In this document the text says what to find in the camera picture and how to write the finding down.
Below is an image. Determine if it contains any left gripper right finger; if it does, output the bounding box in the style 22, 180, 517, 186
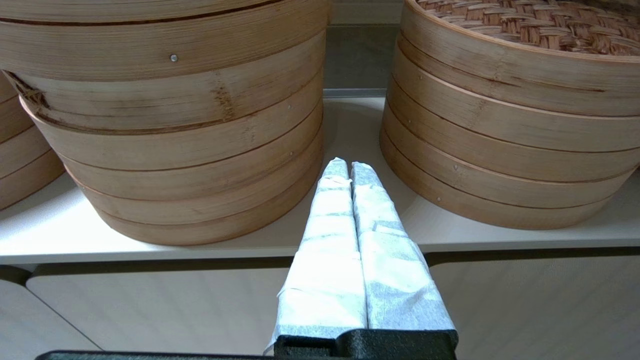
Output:
350, 161, 458, 332

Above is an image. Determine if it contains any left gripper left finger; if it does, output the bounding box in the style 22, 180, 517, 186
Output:
265, 157, 368, 353

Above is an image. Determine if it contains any woven bamboo steamer lid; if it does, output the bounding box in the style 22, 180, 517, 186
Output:
398, 0, 640, 98

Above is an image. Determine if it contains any small bamboo steamer basket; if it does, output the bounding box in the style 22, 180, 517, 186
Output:
386, 37, 640, 183
378, 95, 632, 231

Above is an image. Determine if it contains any large bamboo steamer basket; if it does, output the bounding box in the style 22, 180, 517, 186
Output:
6, 30, 327, 202
0, 70, 50, 147
0, 131, 67, 212
77, 135, 325, 247
0, 0, 332, 83

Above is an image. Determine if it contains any beige cabinet door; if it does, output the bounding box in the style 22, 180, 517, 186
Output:
429, 255, 640, 360
26, 265, 301, 353
0, 277, 103, 360

